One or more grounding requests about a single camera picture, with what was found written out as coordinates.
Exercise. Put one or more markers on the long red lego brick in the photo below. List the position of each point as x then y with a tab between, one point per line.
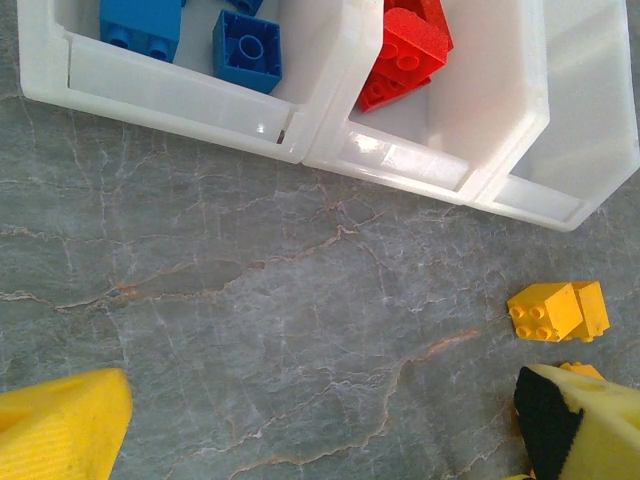
385	95
432	9

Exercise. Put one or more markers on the white translucent plastic bin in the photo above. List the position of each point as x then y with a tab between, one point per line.
410	160
590	125
175	100

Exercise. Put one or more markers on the small blue lego brick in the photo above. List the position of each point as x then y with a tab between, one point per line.
247	50

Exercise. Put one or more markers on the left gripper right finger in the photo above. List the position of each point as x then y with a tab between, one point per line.
590	430

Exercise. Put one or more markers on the small yellow lego brick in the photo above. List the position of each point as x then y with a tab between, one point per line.
550	305
580	370
595	310

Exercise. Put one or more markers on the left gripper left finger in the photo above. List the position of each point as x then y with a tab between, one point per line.
60	430

